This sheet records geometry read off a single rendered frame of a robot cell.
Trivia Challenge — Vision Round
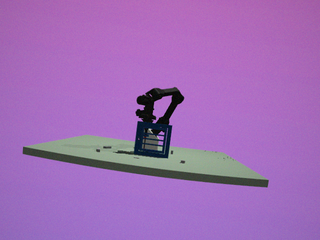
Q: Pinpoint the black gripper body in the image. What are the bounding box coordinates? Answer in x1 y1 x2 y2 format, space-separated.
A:
138 106 157 120

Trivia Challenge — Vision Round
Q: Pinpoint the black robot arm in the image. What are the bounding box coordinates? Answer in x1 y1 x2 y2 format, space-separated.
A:
135 87 185 134

